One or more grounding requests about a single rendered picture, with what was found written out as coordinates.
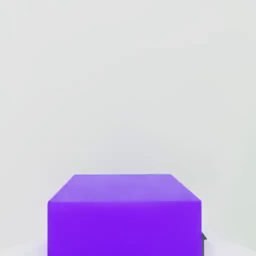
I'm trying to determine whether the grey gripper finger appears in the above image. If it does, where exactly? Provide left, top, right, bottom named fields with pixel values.
left=201, top=231, right=221, bottom=256

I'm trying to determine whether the small purple cube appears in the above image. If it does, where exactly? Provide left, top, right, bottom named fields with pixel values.
left=47, top=173, right=203, bottom=256

